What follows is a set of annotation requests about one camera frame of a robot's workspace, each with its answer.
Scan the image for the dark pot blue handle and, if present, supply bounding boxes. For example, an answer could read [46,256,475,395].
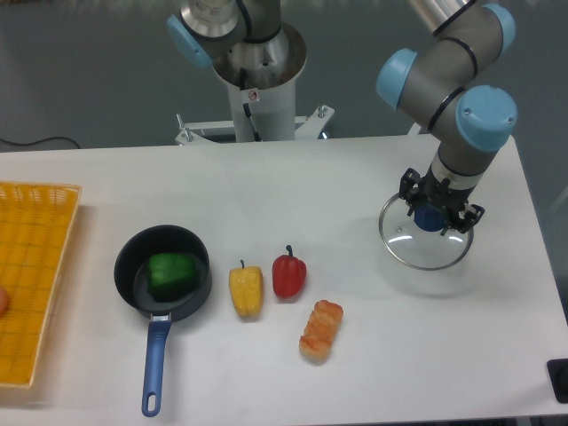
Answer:
[114,225,212,417]

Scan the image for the glass pot lid blue knob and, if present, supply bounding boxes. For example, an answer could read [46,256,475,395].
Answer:
[378,194,474,271]

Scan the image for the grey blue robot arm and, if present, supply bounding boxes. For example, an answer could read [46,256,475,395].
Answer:
[166,1,517,233]

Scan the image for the orange shrimp sushi toy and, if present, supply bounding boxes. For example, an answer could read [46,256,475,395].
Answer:
[298,300,343,363]

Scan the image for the red bell pepper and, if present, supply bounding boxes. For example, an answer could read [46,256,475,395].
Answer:
[272,245,307,300]

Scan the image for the yellow bell pepper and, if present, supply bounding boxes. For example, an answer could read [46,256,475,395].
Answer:
[229,260,264,319]

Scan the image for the black device at table edge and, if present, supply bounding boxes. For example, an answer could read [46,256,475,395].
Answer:
[547,359,568,404]

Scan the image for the yellow woven basket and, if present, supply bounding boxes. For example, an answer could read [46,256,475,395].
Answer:
[1,181,82,389]

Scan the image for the orange object in basket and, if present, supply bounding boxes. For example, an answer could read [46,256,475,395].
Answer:
[0,286,10,316]

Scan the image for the green bell pepper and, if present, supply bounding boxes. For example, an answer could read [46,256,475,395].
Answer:
[147,253,198,302]

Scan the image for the black floor cable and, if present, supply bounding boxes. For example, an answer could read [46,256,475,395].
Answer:
[0,136,81,148]

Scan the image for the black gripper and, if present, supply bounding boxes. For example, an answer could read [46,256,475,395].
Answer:
[398,168,485,235]

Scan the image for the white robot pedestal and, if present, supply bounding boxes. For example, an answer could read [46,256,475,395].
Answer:
[175,21,336,145]

